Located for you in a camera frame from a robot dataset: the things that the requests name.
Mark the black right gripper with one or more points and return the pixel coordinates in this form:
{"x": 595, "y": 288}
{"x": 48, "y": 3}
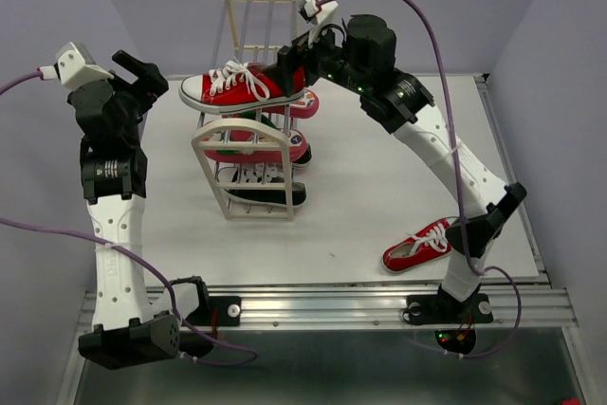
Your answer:
{"x": 288, "y": 61}

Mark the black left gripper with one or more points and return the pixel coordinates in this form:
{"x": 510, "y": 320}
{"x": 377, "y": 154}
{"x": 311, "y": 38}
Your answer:
{"x": 148, "y": 73}

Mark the pink flip-flop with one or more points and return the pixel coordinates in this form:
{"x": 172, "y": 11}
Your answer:
{"x": 303, "y": 105}
{"x": 294, "y": 137}

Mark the red sneaker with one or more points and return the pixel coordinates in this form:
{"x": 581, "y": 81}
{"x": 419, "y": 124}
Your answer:
{"x": 236, "y": 86}
{"x": 427, "y": 245}

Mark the beige chrome shoe shelf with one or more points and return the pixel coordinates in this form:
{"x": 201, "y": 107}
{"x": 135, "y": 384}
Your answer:
{"x": 236, "y": 14}

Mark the black sneaker white laces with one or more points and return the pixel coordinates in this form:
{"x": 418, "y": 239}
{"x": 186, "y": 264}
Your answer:
{"x": 273, "y": 198}

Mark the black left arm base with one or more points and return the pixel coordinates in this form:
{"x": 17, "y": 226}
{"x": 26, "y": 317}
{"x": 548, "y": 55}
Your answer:
{"x": 201, "y": 309}

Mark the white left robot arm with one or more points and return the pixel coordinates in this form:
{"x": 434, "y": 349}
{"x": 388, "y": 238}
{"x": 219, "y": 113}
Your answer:
{"x": 126, "y": 329}

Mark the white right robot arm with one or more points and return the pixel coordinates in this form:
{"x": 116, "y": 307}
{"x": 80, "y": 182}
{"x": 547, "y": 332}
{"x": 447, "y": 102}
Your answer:
{"x": 485, "y": 202}

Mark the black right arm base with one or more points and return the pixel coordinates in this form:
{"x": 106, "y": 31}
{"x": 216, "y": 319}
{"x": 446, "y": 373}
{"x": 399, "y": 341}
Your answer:
{"x": 455, "y": 321}

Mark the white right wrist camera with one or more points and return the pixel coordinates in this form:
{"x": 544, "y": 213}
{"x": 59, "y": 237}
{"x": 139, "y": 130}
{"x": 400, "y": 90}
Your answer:
{"x": 318, "y": 13}

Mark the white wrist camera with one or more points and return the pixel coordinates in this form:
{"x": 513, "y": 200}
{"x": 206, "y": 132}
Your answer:
{"x": 74, "y": 67}
{"x": 318, "y": 13}

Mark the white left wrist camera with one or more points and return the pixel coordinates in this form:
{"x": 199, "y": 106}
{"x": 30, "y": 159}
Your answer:
{"x": 74, "y": 67}

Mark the aluminium mounting rail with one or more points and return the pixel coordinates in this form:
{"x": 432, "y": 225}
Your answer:
{"x": 374, "y": 307}

